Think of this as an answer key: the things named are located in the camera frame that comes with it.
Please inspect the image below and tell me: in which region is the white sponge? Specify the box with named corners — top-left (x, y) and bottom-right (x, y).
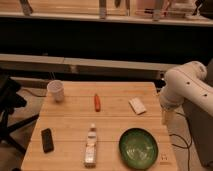
top-left (129, 98), bottom-right (146, 115)

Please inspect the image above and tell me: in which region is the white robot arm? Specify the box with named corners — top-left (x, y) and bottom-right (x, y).
top-left (159, 59), bottom-right (213, 171)

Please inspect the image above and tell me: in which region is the green bowl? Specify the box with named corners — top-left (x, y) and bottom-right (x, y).
top-left (119, 128), bottom-right (158, 170)

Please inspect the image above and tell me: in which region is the orange carrot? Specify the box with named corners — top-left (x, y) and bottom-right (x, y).
top-left (94, 94), bottom-right (101, 112)

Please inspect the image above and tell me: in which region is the clear plastic bottle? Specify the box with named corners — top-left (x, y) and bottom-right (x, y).
top-left (84, 123), bottom-right (97, 168)

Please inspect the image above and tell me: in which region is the wooden shelf bench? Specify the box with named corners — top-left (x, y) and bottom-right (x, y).
top-left (0, 54), bottom-right (176, 79)

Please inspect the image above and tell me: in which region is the black office chair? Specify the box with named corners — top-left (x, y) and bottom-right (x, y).
top-left (0, 73), bottom-right (39, 154)

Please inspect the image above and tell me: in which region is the black cable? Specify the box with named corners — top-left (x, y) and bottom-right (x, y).
top-left (169, 111), bottom-right (194, 171)

